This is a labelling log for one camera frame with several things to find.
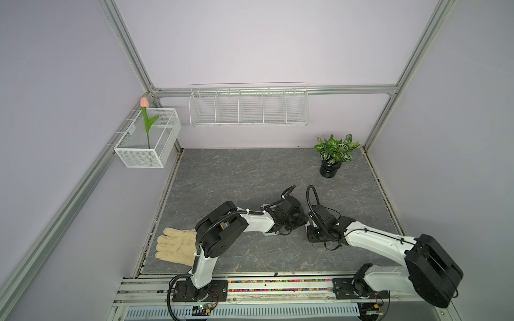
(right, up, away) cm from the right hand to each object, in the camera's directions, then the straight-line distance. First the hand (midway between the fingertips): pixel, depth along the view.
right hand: (309, 232), depth 88 cm
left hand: (0, +5, 0) cm, 5 cm away
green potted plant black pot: (+10, +35, -1) cm, 37 cm away
